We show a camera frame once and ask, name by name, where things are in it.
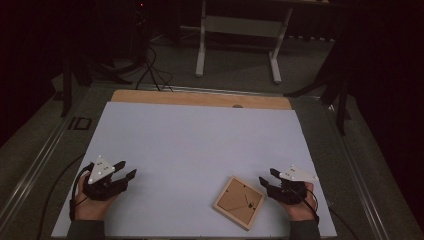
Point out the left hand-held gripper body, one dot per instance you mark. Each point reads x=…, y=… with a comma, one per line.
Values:
x=100, y=171

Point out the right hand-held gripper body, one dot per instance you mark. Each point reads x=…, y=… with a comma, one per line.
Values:
x=293, y=175

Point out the wooden photo frame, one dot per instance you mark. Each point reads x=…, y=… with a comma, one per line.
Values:
x=238, y=203

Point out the person's right hand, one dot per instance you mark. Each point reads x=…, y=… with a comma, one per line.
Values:
x=301, y=211

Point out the person's left hand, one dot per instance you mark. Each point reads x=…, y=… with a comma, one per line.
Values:
x=90, y=208

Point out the black floor socket plate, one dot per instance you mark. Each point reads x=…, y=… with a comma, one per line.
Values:
x=80, y=123

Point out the white table mat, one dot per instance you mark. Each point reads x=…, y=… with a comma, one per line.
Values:
x=200, y=133

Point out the black metal stand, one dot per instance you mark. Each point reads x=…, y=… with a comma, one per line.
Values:
x=341, y=100

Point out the metal floor rail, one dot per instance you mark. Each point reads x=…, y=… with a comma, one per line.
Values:
x=36, y=163
x=216, y=90
x=360, y=180

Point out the white metal table frame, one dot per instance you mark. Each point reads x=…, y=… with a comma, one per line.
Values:
x=240, y=26

